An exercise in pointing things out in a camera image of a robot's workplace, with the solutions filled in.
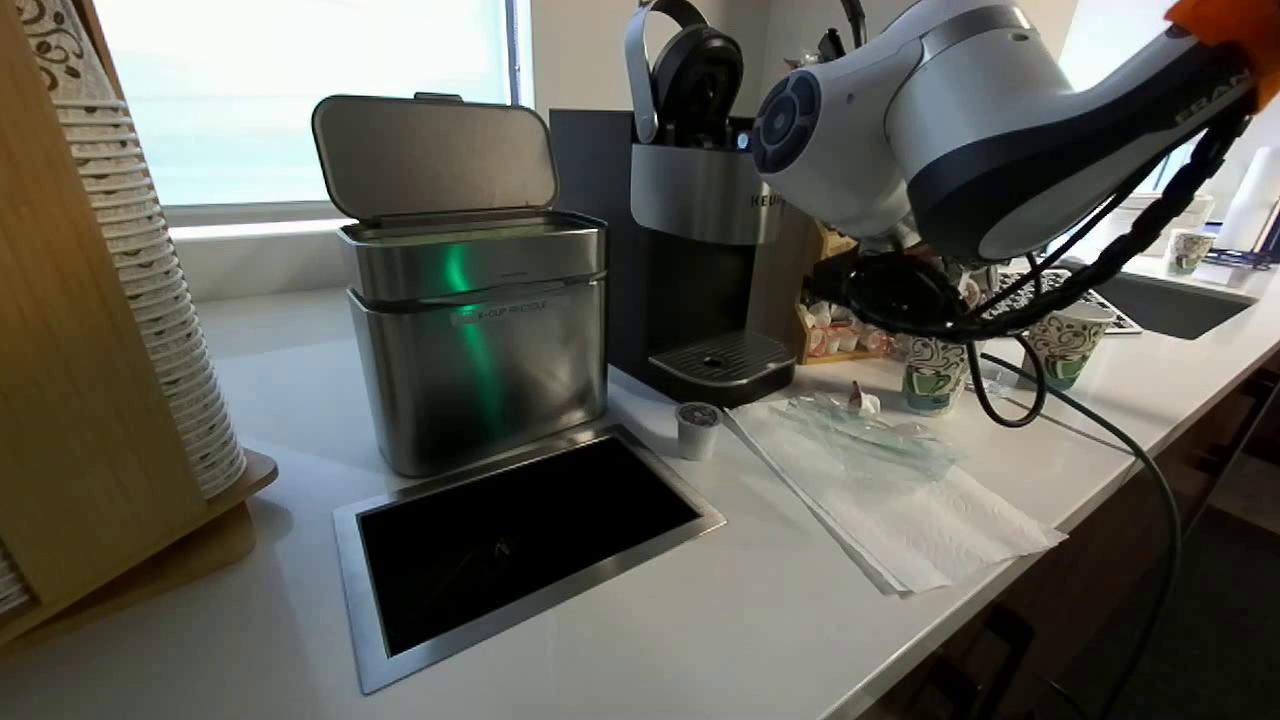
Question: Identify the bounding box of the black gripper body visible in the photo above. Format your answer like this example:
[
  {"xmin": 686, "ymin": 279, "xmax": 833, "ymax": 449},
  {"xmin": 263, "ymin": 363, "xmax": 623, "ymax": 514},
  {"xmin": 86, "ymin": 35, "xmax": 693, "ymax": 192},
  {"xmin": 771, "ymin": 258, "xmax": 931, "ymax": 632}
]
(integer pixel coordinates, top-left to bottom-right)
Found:
[{"xmin": 802, "ymin": 244, "xmax": 971, "ymax": 338}]

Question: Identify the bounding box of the patterned paper cup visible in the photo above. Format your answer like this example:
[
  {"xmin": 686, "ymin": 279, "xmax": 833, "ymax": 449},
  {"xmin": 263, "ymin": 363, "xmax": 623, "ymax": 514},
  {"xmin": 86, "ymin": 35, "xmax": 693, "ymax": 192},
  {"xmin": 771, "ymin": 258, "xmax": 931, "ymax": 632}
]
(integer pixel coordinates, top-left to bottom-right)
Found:
[
  {"xmin": 892, "ymin": 329, "xmax": 971, "ymax": 413},
  {"xmin": 1015, "ymin": 306, "xmax": 1110, "ymax": 397}
]

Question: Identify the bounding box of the small background paper cup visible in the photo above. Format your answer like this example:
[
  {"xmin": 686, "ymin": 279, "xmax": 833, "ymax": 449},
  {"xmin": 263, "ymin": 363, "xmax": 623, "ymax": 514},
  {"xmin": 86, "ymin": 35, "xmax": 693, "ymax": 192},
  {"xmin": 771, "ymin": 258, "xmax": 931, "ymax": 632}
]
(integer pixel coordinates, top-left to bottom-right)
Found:
[{"xmin": 1164, "ymin": 224, "xmax": 1210, "ymax": 279}]

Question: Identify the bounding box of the wooden cup dispenser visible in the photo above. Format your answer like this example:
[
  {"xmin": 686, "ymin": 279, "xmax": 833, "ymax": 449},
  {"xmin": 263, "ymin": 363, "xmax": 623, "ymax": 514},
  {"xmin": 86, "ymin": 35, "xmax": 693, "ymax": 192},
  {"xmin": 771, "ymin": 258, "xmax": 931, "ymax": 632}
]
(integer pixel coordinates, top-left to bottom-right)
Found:
[{"xmin": 0, "ymin": 0, "xmax": 283, "ymax": 652}]

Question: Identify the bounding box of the black silver pod coffee machine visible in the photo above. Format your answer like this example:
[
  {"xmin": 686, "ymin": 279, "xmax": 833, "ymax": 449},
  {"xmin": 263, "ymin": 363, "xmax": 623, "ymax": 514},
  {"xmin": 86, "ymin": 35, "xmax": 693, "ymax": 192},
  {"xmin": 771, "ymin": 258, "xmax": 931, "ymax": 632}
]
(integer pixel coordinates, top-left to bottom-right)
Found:
[{"xmin": 544, "ymin": 0, "xmax": 826, "ymax": 413}]

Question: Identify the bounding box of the clear plastic zip bag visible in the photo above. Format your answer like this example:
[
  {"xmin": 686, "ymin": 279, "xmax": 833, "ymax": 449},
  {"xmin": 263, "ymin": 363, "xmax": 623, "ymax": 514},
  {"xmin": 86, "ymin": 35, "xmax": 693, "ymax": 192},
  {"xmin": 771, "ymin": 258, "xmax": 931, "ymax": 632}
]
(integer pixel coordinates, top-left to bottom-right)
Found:
[{"xmin": 718, "ymin": 388, "xmax": 1072, "ymax": 601}]

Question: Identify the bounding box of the grey coffee pod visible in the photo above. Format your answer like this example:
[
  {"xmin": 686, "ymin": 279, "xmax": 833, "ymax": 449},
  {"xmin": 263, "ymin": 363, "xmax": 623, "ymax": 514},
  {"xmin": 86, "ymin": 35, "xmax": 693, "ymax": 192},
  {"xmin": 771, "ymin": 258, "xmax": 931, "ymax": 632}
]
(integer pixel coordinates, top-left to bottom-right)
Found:
[{"xmin": 669, "ymin": 397, "xmax": 729, "ymax": 462}]

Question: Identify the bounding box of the dark counter sink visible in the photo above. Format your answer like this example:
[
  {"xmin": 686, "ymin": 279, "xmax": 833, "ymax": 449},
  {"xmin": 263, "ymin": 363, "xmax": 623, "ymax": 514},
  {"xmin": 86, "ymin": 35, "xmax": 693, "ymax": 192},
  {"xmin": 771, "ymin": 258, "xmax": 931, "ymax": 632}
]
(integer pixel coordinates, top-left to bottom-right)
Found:
[{"xmin": 1092, "ymin": 262, "xmax": 1259, "ymax": 343}]

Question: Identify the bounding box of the stainless steel lidded bin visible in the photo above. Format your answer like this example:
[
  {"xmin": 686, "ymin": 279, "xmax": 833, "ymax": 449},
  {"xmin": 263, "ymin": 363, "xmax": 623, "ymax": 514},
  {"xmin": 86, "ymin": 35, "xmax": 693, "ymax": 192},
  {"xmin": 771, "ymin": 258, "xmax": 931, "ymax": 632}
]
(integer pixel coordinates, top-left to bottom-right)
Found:
[{"xmin": 309, "ymin": 87, "xmax": 612, "ymax": 482}]

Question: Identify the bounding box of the steel framed counter chute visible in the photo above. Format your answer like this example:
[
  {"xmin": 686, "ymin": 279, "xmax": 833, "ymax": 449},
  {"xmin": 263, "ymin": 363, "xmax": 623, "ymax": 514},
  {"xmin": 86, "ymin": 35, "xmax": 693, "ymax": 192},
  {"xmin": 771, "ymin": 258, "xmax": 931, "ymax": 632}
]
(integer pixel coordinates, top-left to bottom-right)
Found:
[{"xmin": 328, "ymin": 424, "xmax": 725, "ymax": 698}]

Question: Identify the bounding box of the stack of paper cups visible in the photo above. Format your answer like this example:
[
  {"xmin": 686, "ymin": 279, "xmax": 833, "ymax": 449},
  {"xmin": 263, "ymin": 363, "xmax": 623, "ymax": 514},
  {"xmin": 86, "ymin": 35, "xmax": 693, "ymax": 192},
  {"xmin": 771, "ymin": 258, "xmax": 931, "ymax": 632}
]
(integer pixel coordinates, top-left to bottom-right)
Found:
[{"xmin": 8, "ymin": 0, "xmax": 254, "ymax": 503}]

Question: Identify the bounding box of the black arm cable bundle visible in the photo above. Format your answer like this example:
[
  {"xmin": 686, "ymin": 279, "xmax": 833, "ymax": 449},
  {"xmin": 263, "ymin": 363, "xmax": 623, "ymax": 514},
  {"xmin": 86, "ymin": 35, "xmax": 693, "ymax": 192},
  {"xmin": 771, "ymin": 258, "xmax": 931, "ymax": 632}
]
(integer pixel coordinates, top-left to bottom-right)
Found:
[{"xmin": 951, "ymin": 95, "xmax": 1264, "ymax": 432}]

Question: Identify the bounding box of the dark power cable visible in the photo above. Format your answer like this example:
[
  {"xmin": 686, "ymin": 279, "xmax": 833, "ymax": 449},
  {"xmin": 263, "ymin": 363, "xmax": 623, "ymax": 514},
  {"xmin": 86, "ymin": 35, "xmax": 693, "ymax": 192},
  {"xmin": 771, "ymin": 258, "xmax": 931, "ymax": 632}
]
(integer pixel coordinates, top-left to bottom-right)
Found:
[{"xmin": 974, "ymin": 349, "xmax": 1191, "ymax": 720}]

